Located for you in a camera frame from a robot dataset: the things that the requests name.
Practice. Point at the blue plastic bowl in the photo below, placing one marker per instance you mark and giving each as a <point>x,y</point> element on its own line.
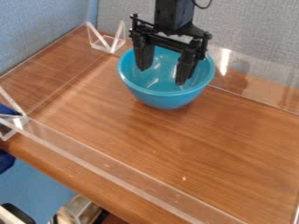
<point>152,86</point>

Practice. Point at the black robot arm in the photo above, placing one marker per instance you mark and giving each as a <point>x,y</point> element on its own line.
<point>177,5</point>

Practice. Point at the clear acrylic corner bracket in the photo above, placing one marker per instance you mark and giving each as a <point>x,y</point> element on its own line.
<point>107,44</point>

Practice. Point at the clear acrylic front barrier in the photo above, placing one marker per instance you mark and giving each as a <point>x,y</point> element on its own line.
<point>131,180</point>

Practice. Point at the black and white object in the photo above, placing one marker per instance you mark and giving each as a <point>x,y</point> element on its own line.
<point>11,215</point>

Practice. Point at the clear acrylic left bracket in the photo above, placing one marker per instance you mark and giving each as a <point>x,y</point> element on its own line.
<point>12,116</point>

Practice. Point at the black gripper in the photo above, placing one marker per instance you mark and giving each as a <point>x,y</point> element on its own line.
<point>173,32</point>

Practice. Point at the grey metal frame below table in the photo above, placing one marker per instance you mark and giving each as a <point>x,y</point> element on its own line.
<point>77,211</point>

